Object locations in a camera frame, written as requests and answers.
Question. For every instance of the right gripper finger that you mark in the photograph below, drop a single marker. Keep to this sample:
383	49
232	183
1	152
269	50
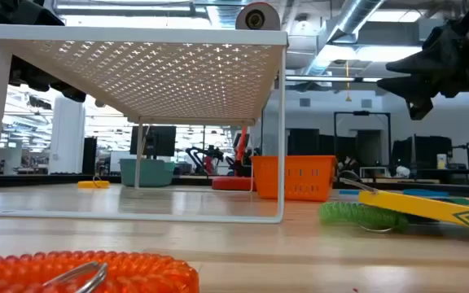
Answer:
415	66
415	91

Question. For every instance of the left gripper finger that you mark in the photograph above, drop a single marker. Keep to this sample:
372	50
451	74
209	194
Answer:
69	93

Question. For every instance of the teal plastic basket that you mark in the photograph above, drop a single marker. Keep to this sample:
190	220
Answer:
155	173

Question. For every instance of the orange plastic basket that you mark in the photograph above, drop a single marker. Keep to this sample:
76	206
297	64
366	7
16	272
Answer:
308	179

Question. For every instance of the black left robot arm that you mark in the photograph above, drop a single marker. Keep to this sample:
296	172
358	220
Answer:
14	12

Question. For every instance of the red black background robot arm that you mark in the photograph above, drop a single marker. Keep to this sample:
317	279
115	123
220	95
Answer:
206	156

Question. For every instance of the red desk lamp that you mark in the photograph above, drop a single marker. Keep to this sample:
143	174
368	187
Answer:
234	184

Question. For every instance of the black equipment cabinet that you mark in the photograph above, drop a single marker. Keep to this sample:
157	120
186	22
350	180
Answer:
426	152

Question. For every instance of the black tall cabinet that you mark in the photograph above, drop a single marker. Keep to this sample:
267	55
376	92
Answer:
89	156

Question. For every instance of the white bottle yellow label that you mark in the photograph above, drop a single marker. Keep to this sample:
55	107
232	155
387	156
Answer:
441	162

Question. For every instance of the white perforated metal shelf riser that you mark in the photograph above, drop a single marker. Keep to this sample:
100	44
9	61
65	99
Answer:
137	36

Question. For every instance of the long ceiling strip light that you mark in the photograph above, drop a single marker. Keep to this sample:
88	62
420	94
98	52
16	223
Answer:
324	78

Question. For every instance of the black computer monitor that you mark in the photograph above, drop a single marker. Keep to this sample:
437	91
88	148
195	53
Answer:
161	140

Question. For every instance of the black metal gantry frame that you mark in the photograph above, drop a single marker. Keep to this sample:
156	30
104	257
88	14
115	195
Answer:
360	113

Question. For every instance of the silver ceiling air duct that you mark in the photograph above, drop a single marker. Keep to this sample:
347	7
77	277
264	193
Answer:
352	20

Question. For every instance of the black aluminium table frame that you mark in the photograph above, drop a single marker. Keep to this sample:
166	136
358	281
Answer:
55	180

